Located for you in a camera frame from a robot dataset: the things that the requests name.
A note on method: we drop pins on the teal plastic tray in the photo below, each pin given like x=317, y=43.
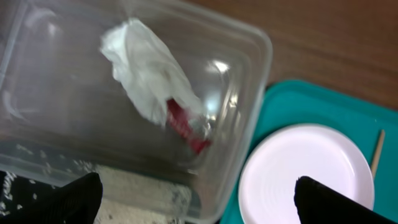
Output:
x=295, y=102

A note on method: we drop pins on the white napkin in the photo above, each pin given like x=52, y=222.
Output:
x=147, y=71

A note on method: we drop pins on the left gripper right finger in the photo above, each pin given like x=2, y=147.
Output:
x=319, y=204

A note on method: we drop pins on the black rectangular tray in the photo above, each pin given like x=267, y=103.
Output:
x=18, y=192

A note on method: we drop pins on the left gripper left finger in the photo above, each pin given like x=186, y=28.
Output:
x=77, y=202

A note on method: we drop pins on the left wooden chopstick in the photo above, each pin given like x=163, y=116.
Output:
x=377, y=153

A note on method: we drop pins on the clear plastic bin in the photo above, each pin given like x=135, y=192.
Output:
x=57, y=90

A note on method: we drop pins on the spilled white rice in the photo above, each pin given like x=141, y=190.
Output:
x=127, y=197

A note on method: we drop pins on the pink plate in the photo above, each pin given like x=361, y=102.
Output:
x=267, y=183

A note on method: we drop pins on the red snack wrapper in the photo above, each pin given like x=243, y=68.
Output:
x=186, y=125

